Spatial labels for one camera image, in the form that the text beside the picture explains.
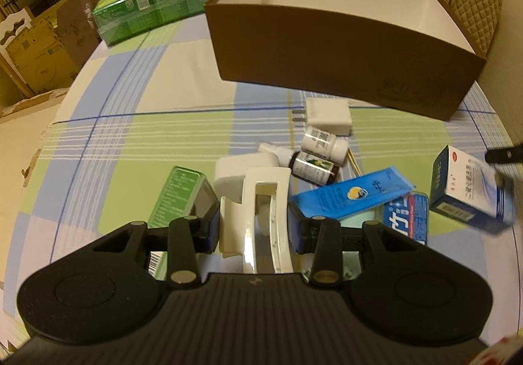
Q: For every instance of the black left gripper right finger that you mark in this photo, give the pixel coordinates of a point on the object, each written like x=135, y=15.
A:
x=327, y=240

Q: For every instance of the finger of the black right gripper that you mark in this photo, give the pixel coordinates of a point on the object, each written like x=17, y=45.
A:
x=506, y=155

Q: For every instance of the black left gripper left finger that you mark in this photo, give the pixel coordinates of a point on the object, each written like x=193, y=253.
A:
x=174, y=260

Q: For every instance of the blue cream tube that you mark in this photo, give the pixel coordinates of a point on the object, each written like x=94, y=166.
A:
x=343, y=199

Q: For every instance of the green slim box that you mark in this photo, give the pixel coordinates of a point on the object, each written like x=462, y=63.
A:
x=189, y=193

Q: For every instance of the white plastic hair clip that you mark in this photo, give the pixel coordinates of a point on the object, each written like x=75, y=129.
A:
x=261, y=212

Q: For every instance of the blue white medicine box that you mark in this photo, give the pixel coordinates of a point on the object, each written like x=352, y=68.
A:
x=469, y=190

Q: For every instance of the brown spray bottle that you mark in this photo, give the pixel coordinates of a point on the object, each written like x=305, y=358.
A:
x=304, y=165

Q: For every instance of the blue gum container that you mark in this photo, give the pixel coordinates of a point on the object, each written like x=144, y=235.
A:
x=408, y=215

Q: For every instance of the white pill bottle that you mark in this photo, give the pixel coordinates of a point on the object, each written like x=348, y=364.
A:
x=325, y=145

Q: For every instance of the white power adapter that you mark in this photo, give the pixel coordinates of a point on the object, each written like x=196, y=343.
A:
x=329, y=114

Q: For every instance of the mint handheld fan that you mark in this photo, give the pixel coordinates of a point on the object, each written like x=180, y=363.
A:
x=351, y=263

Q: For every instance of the white wall charger plug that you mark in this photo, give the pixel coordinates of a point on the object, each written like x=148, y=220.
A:
x=229, y=172

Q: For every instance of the plaid tablecloth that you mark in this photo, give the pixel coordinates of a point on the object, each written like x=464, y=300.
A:
x=140, y=108

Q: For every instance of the beige quilted chair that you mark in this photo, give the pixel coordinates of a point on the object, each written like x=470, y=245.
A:
x=480, y=17

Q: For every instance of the brown cardboard box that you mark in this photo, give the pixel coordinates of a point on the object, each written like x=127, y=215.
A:
x=410, y=55

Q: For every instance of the brown cardboard cartons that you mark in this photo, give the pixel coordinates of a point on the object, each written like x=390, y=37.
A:
x=50, y=53

